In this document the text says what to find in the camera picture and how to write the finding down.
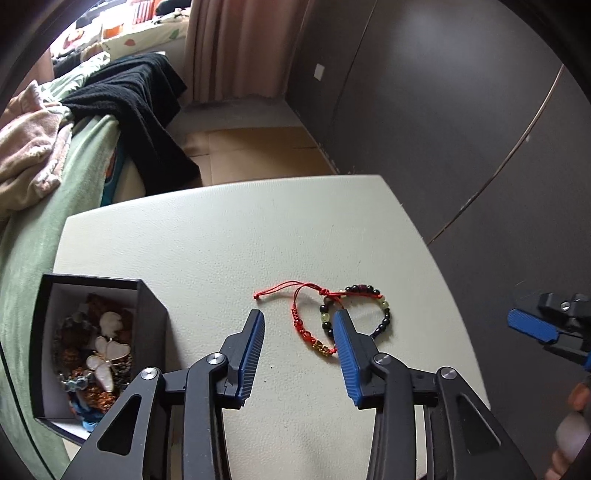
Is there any red string bracelet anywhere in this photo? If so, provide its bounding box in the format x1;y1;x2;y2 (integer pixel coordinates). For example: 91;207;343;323
252;280;346;356

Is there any black knitted cloth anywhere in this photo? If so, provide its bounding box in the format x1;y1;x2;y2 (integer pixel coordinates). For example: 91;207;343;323
62;52;201;196

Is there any blue braided bracelet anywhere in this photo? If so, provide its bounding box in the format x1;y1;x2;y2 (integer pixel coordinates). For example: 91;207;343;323
68;400;107;428

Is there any flattened cardboard on floor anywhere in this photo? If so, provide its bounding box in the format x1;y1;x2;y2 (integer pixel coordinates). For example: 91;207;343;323
183;127;335;186

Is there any pink curtain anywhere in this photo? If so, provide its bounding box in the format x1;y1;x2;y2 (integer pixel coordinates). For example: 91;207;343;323
183;0;312;103

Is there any brown rudraksha bead bracelet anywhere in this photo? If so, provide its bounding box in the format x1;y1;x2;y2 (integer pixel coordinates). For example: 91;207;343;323
57;294;136;414

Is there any floral window seat cushion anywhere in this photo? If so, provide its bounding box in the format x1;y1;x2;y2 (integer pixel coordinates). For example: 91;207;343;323
50;5;190;61

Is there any person's right hand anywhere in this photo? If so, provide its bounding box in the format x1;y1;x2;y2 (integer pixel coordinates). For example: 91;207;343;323
544;377;590;479

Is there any butterfly bead bracelet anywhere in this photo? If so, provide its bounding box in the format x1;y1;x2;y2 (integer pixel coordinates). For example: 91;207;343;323
59;335;133;394

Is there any pink beige blanket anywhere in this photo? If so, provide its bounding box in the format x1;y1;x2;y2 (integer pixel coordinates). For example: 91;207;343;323
1;80;73;221

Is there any black jewelry box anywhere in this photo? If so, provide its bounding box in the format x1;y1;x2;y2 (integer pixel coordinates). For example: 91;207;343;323
29;274;168;446

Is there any white wall socket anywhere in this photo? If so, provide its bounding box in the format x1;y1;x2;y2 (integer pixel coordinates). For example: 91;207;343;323
314;64;325;81

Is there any green bed sheet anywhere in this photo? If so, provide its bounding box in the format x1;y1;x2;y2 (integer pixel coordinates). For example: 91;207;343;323
1;115;120;479

